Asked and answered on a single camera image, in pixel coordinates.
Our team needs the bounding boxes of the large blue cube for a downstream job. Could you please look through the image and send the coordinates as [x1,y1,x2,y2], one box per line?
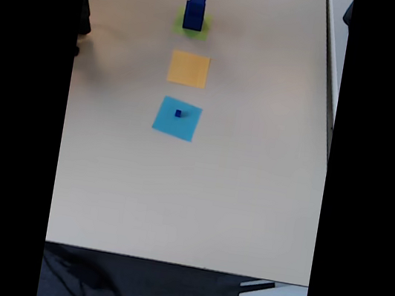
[181,0,209,33]

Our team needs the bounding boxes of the orange paper square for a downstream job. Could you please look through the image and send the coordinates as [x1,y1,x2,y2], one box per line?
[165,48,212,90]

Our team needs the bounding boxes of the white neighbouring table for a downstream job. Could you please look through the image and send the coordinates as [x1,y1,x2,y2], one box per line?
[299,0,355,164]

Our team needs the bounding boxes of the dark blue chair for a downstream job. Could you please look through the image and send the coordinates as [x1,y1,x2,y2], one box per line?
[341,0,355,27]

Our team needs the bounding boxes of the light blue paper square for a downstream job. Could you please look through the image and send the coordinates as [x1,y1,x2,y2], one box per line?
[150,93,205,144]

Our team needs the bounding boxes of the green paper square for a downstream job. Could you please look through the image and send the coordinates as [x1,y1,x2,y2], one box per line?
[170,4,215,42]

